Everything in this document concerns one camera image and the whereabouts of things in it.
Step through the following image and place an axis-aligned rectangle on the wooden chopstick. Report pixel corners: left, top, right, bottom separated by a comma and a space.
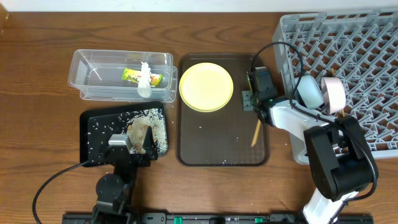
251, 120, 262, 147
328, 68, 346, 117

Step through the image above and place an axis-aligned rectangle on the light blue bowl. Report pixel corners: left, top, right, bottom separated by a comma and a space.
297, 75, 324, 110

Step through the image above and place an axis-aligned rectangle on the spilled rice pile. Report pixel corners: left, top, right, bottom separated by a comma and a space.
86, 107, 169, 156

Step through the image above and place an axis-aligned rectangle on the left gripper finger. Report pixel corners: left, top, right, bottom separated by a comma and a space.
98, 133, 112, 152
142, 126, 155, 152

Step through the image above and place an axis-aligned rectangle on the green snack wrapper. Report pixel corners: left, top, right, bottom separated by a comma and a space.
121, 68, 163, 87

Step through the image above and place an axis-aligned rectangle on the black waste tray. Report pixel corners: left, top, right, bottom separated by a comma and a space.
79, 101, 169, 167

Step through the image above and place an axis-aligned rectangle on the yellow plate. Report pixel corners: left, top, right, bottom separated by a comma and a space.
179, 62, 234, 113

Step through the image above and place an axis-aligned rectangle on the clear plastic bin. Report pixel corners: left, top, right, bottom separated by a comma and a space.
68, 49, 178, 103

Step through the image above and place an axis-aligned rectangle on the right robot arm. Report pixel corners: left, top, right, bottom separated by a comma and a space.
248, 67, 378, 223

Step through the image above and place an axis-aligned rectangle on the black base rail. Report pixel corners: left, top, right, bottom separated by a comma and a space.
62, 213, 374, 224

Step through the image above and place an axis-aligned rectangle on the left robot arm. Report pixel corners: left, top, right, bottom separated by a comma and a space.
90, 126, 158, 224

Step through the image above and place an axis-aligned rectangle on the dark brown serving tray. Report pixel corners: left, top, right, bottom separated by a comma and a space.
176, 54, 271, 167

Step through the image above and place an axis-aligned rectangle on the white napkin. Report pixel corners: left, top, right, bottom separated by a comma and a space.
137, 62, 152, 98

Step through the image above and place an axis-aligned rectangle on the grey dishwasher rack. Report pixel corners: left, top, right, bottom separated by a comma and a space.
272, 10, 397, 159

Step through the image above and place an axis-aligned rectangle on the pink bowl with rice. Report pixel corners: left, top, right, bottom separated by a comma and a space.
321, 77, 346, 114

